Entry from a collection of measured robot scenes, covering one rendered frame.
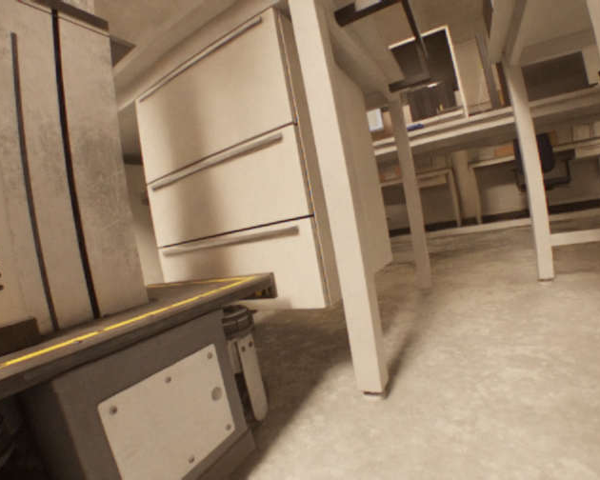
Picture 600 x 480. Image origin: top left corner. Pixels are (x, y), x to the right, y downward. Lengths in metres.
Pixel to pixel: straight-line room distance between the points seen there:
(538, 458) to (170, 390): 0.48
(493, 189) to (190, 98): 4.75
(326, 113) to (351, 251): 0.25
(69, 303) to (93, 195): 0.16
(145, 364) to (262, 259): 0.36
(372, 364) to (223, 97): 0.63
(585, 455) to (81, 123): 0.83
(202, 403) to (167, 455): 0.07
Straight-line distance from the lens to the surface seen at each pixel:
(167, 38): 0.90
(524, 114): 1.32
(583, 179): 5.41
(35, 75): 0.56
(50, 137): 0.52
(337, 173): 0.54
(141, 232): 1.58
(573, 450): 0.55
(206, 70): 0.80
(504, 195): 5.18
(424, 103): 2.88
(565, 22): 1.35
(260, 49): 0.71
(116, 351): 0.36
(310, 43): 0.63
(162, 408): 0.40
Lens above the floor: 0.35
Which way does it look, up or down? 3 degrees down
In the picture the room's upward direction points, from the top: 10 degrees counter-clockwise
